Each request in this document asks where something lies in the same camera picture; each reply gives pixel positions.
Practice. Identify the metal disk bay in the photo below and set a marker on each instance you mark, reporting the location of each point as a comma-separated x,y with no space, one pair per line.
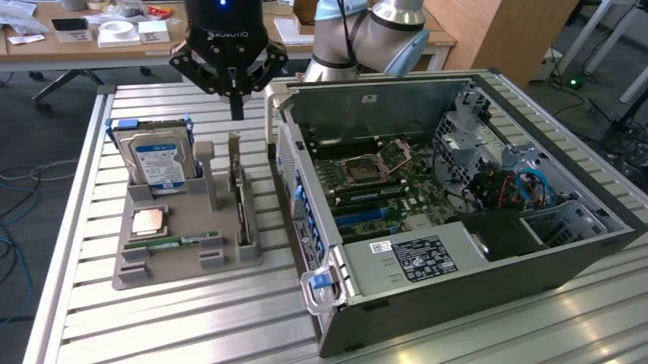
561,223

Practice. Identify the metal socket cover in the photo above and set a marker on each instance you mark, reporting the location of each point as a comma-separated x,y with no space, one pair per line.
395,153

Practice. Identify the wooden cabinet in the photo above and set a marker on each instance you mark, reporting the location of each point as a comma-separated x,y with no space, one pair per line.
506,38

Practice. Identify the clear plastic bag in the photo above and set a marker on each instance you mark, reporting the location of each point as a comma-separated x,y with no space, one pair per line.
20,17

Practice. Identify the grey plastic parts rack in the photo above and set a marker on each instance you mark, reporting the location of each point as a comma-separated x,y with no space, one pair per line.
176,265

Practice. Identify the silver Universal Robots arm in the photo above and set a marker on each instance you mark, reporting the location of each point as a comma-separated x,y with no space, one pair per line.
374,34

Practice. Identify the white tape roll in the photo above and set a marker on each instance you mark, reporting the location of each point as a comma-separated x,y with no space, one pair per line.
115,27

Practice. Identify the CPU with metal lid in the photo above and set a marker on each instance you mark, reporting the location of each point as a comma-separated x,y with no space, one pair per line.
147,221

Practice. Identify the cardboard box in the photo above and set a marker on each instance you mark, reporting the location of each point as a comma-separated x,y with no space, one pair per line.
306,13

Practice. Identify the white cube box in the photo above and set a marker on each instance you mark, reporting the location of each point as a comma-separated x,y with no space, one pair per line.
152,32

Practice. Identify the white card with red print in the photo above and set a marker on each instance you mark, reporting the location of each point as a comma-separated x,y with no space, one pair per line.
25,39

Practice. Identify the black intrusion switch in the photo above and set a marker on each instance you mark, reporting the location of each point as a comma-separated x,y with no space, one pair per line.
299,145

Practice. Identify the silver chipset heatsink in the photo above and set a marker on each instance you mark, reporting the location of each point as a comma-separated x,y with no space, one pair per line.
418,221

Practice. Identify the white table frame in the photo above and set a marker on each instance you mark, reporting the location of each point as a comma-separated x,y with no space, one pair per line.
602,34

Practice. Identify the graphics card with metal bracket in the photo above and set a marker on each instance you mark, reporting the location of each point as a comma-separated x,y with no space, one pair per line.
242,204

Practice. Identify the grey cup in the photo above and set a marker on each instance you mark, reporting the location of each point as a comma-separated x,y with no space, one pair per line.
72,4

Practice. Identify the hard disk with blue carrier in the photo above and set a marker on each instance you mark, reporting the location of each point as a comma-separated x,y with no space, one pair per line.
153,159

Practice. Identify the dark bag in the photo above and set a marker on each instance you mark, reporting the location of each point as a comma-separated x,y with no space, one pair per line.
131,9

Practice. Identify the open dark PC case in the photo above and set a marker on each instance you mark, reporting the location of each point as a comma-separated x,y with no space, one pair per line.
455,322

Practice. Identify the green RAM stick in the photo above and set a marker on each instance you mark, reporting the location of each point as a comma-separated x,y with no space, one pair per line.
369,195
172,240

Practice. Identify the flat white box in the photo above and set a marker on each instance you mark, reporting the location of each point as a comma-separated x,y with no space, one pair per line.
119,42

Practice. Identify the white paper stack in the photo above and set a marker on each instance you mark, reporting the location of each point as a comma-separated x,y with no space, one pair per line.
292,32

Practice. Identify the device with green light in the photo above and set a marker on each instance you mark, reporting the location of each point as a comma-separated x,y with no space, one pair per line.
574,82

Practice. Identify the green Dell motherboard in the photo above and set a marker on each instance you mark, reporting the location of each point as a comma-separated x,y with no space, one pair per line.
405,197

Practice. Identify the blue expansion slot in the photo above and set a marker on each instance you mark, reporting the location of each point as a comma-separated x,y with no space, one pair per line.
362,215

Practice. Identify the black office chair base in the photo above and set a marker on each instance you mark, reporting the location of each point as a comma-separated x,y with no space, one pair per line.
65,81

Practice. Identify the blue case latch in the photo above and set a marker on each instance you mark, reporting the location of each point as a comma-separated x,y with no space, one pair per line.
318,282

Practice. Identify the CPU socket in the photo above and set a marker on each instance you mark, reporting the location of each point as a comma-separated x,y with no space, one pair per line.
362,172

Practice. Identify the perforated metal drive cage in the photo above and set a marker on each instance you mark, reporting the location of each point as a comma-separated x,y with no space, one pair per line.
465,144

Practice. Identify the wooden desk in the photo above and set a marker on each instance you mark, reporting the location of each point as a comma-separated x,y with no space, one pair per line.
60,53

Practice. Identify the black and white box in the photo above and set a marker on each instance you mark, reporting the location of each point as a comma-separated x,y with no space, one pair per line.
71,28

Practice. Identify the black stand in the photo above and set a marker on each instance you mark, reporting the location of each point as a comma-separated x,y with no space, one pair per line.
628,121

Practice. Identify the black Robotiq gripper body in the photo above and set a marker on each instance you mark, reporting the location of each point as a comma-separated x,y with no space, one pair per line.
224,38

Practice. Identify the red packet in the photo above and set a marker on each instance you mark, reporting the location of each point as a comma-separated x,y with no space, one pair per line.
156,12

